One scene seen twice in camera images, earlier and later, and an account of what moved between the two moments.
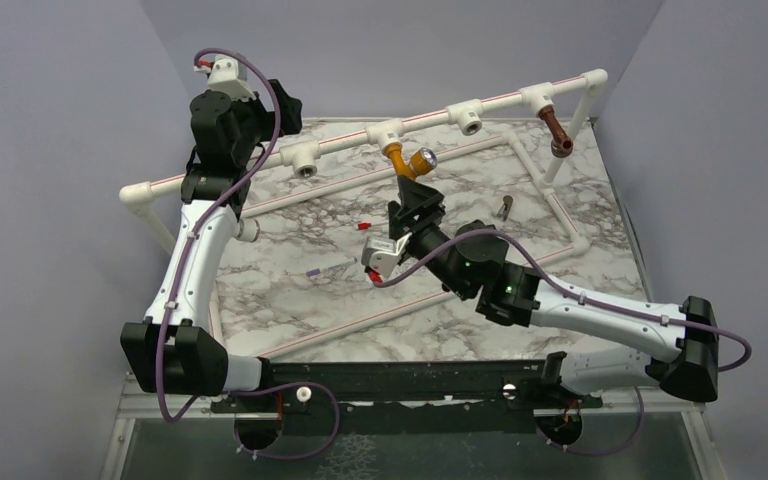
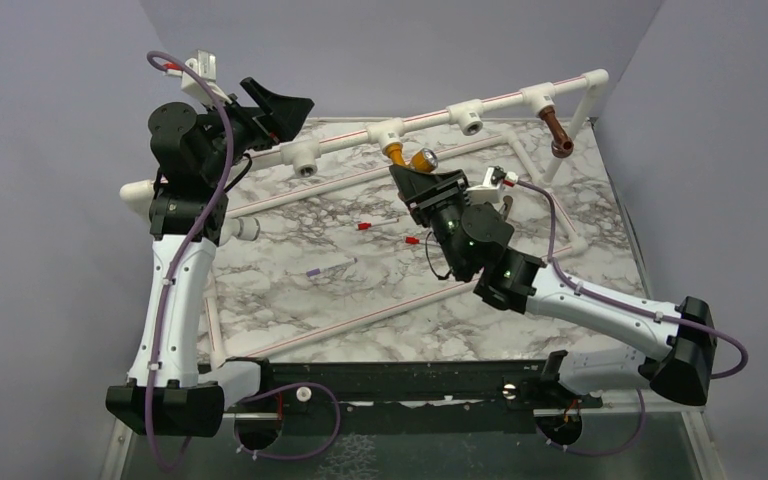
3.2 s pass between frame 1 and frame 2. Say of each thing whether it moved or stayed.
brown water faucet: stayed
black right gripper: moved
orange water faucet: stayed
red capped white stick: stayed
